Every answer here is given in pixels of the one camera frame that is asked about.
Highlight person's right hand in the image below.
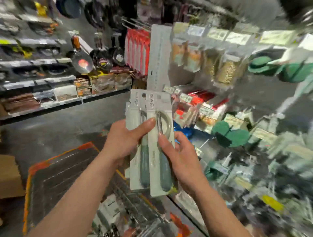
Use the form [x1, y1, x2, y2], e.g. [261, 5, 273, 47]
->
[157, 130, 209, 197]

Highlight person's left hand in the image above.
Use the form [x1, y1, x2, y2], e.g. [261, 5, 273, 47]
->
[102, 117, 157, 166]

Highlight green peeler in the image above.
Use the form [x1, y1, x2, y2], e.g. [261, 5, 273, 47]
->
[125, 89, 153, 192]

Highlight green handled peeler packet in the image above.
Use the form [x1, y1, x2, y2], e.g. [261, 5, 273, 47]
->
[147, 90, 177, 198]

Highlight orange wire shopping cart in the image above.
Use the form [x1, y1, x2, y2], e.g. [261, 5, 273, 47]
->
[22, 142, 192, 237]

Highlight pile of packaged kitchen tools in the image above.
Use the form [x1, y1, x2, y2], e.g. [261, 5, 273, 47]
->
[92, 193, 174, 237]

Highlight kitchen tools display rack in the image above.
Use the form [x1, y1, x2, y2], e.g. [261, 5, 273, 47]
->
[146, 0, 313, 237]

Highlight person's right forearm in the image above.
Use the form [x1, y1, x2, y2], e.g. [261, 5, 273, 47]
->
[188, 178, 252, 237]

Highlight person's left forearm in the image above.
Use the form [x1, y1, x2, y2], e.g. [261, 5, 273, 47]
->
[27, 151, 120, 237]

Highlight background cookware shelf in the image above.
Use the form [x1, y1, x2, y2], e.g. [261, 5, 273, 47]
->
[0, 0, 134, 119]

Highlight black frying pan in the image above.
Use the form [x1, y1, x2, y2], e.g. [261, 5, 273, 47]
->
[109, 32, 127, 67]
[68, 33, 95, 75]
[90, 32, 114, 73]

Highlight red hanging packets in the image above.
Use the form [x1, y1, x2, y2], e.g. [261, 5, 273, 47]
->
[124, 28, 152, 77]

